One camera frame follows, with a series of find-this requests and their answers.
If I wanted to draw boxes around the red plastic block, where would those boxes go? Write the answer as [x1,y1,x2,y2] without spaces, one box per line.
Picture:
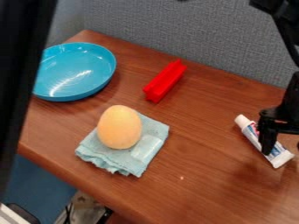
[143,59,187,103]

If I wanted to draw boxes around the light blue folded cloth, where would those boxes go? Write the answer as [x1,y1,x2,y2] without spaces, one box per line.
[75,113,170,178]

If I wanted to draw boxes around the orange egg-shaped sponge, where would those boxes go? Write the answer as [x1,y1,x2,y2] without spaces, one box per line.
[97,105,143,150]

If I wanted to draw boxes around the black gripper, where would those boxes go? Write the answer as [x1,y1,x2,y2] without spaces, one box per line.
[258,72,299,155]

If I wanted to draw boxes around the table leg frame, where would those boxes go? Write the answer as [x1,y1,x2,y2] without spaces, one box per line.
[53,191,113,224]

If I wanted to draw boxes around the blue plate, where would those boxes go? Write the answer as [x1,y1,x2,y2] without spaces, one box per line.
[32,42,117,102]

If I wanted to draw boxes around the white toothpaste tube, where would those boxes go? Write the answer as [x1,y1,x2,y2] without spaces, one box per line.
[235,115,295,169]

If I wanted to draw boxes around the dark object at corner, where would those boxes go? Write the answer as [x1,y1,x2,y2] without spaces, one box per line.
[0,203,41,224]

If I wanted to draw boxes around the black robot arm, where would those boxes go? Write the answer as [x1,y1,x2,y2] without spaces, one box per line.
[0,0,299,200]

